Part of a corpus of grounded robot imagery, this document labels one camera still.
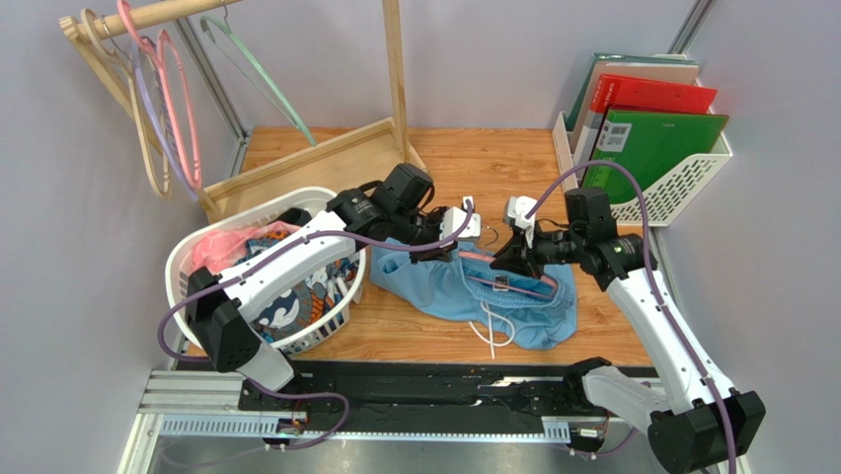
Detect pink hanger on rack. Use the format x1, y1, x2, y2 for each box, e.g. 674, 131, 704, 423
116, 1, 202, 195

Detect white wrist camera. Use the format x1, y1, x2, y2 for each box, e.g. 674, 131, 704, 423
439, 196, 482, 243
502, 197, 537, 248

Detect pink plastic hanger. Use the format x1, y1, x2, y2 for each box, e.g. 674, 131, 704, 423
458, 248, 558, 299

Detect aluminium corner post right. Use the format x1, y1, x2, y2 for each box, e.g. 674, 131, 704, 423
667, 0, 718, 54

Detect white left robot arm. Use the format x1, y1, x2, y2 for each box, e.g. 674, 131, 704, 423
173, 164, 475, 391

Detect lilac hanger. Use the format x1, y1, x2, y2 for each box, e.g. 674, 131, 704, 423
128, 45, 197, 201

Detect red clip file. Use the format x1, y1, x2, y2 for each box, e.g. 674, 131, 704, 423
573, 73, 719, 179

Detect white laundry basket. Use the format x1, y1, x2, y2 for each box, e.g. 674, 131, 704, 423
166, 187, 369, 356

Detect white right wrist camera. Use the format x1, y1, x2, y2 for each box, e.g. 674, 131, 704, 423
502, 197, 537, 248

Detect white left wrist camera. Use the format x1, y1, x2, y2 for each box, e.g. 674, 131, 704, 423
439, 196, 482, 243

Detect beige folder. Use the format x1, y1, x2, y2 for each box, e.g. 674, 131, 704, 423
570, 63, 698, 151

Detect mint green hanger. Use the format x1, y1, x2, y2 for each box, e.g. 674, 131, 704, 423
199, 15, 318, 146

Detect pink garment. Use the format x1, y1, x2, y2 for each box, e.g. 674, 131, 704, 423
190, 221, 300, 274

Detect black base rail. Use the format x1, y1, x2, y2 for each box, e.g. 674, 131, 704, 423
238, 360, 606, 435

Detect aluminium corner post left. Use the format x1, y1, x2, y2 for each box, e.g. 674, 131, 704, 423
174, 18, 251, 179

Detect aluminium corner post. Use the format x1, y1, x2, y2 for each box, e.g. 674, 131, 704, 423
667, 0, 718, 54
174, 18, 251, 179

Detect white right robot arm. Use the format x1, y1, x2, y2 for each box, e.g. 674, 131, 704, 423
492, 188, 766, 473

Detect light blue shorts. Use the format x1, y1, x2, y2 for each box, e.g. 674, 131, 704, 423
369, 243, 577, 351

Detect patterned blue orange garment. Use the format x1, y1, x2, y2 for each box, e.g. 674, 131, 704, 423
237, 222, 358, 343

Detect white file organizer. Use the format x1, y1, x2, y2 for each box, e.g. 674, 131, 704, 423
552, 111, 732, 227

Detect wooden clothes rack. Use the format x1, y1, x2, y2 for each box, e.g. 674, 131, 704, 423
59, 0, 426, 223

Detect beige wooden hanger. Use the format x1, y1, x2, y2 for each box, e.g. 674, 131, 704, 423
80, 8, 172, 200

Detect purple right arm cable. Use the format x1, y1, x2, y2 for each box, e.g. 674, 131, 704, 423
525, 159, 740, 474

